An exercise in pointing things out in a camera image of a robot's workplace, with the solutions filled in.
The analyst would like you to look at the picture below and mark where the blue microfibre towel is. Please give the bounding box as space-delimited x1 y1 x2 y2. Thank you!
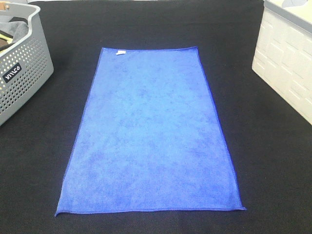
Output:
56 47 244 214

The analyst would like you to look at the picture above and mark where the white plastic storage box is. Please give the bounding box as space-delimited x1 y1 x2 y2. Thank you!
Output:
252 0 312 123

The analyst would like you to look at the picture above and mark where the grey perforated laundry basket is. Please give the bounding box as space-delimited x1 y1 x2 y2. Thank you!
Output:
0 1 54 124

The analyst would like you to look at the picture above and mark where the grey folded cloth in basket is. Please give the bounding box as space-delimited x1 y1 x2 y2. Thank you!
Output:
0 21 28 42

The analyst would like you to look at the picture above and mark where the yellow cloth in basket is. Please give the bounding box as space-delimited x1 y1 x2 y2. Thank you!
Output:
0 34 13 46

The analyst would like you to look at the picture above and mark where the brown cloth in basket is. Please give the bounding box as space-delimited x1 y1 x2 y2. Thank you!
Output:
0 39 11 52

